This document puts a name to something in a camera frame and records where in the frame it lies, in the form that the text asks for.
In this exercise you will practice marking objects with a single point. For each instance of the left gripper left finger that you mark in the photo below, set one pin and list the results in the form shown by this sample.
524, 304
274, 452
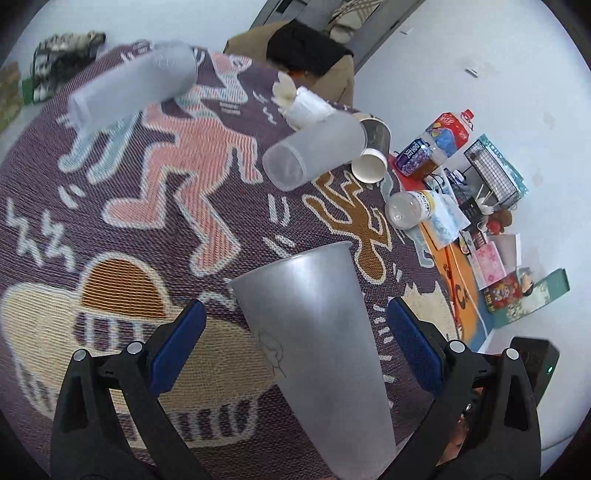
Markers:
88, 441

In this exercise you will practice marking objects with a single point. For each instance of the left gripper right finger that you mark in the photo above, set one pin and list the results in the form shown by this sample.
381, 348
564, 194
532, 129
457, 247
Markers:
492, 391

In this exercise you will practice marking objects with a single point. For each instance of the frosted plastic cup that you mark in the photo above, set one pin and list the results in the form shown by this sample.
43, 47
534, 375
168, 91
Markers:
308, 314
314, 150
166, 72

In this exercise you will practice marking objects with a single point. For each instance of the white paper cup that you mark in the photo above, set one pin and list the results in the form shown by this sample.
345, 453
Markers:
370, 167

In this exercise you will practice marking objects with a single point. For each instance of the person's right hand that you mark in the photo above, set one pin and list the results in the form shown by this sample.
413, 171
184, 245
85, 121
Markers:
456, 442

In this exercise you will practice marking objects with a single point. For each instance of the green white gift box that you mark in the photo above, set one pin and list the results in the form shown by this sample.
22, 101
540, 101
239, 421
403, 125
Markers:
536, 295

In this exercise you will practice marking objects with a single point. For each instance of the red cartoon tin box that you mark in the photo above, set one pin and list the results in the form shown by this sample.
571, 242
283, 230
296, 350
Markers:
503, 293

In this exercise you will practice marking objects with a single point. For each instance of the pink tissue box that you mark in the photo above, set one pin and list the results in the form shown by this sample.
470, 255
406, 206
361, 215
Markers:
489, 267

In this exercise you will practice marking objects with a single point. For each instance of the orange printed table mat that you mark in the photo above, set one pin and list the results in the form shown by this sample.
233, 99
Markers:
457, 286

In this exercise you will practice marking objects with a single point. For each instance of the brown plush toy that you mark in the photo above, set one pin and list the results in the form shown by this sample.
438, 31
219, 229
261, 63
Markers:
499, 221

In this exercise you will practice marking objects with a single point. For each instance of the white tissue pack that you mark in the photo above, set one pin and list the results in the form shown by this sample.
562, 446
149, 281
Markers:
445, 221

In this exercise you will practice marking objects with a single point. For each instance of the black pen holder box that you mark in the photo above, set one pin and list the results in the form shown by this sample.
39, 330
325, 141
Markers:
475, 212

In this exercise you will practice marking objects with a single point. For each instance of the patterned woven tablecloth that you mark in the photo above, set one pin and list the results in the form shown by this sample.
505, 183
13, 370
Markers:
104, 238

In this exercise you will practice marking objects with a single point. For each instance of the clear plastic bottle yellow label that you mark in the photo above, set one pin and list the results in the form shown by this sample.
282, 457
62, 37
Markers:
406, 210

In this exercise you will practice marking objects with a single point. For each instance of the purple drink can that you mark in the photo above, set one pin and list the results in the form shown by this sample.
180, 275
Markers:
413, 157

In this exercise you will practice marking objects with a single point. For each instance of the large red-capped tea bottle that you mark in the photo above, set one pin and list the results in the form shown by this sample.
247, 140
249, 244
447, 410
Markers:
448, 134

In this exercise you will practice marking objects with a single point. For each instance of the tan chair with jacket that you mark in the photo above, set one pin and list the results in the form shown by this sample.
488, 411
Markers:
335, 86

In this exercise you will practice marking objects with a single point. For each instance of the crumpled white paper wrapper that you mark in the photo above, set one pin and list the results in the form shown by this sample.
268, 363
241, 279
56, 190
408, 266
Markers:
298, 105

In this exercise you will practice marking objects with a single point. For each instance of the black shoe rack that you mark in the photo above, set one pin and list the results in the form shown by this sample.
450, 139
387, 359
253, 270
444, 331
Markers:
59, 58

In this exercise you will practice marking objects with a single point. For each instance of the plaid scarf on door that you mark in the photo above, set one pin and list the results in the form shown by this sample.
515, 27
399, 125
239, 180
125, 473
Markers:
349, 17

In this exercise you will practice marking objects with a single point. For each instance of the black garment on chair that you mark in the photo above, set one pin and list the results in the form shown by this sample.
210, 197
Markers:
300, 48

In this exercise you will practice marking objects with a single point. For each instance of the grey door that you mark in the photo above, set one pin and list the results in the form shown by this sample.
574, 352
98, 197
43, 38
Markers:
362, 26

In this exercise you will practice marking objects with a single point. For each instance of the black wire basket shelf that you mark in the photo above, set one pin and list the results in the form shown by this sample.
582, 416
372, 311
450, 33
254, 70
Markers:
503, 181

